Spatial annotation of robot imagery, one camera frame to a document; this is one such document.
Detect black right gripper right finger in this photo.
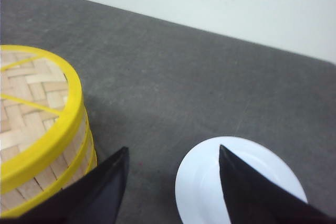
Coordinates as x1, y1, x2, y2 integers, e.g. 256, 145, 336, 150
219, 145, 335, 223

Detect yellow woven steamer lid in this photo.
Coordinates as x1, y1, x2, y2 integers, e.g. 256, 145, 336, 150
0, 44, 85, 193

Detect white round plate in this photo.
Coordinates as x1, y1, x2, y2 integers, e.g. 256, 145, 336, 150
175, 136, 308, 223

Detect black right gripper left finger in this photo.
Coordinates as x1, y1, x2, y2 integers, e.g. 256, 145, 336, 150
1, 147, 130, 223

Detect steamer basket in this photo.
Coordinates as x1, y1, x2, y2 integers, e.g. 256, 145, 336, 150
87, 131, 98, 173
0, 103, 93, 218

